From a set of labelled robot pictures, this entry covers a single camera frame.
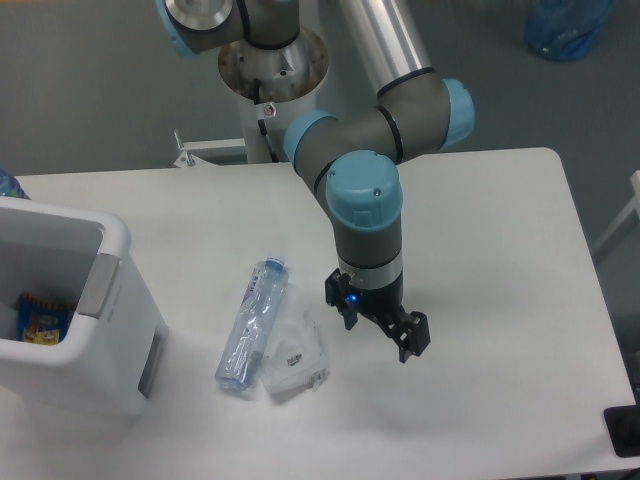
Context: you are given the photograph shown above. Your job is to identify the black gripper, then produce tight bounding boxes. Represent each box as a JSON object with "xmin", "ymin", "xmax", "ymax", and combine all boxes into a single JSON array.
[{"xmin": 325, "ymin": 270, "xmax": 431, "ymax": 364}]

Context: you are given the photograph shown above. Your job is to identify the white face mask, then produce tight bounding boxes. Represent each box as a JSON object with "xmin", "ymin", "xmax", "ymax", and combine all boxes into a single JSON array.
[{"xmin": 260, "ymin": 311, "xmax": 330, "ymax": 397}]

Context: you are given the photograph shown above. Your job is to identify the clear plastic water bottle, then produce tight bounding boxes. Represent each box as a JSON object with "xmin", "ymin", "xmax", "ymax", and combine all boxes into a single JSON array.
[{"xmin": 215, "ymin": 254, "xmax": 289, "ymax": 392}]

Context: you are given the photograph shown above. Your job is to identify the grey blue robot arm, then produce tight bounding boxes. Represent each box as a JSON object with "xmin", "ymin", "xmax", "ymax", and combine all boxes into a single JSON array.
[{"xmin": 156, "ymin": 1, "xmax": 475, "ymax": 360}]

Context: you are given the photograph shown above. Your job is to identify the white trash can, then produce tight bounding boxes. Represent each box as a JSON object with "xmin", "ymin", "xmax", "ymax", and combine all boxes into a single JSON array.
[{"xmin": 1, "ymin": 197, "xmax": 168, "ymax": 416}]

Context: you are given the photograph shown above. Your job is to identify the black device at table edge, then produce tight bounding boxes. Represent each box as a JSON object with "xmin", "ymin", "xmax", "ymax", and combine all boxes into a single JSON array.
[{"xmin": 603, "ymin": 405, "xmax": 639, "ymax": 458}]

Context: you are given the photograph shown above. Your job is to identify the blue yellow snack wrapper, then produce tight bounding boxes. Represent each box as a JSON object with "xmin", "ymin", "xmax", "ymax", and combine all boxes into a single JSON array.
[{"xmin": 17, "ymin": 293, "xmax": 75, "ymax": 346}]

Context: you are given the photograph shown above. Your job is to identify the blue plastic bag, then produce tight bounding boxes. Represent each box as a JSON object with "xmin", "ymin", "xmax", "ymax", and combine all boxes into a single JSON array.
[{"xmin": 523, "ymin": 0, "xmax": 616, "ymax": 62}]

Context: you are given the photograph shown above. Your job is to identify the blue patterned object left edge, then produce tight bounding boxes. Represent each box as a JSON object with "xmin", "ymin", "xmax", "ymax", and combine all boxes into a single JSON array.
[{"xmin": 0, "ymin": 168, "xmax": 30, "ymax": 200}]

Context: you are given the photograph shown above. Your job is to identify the white table clamp bracket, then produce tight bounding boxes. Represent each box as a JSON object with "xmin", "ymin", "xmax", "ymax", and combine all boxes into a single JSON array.
[{"xmin": 173, "ymin": 129, "xmax": 247, "ymax": 168}]

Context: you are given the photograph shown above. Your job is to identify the white frame right edge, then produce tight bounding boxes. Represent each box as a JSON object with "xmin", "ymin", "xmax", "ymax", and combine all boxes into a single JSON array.
[{"xmin": 592, "ymin": 171, "xmax": 639, "ymax": 266}]

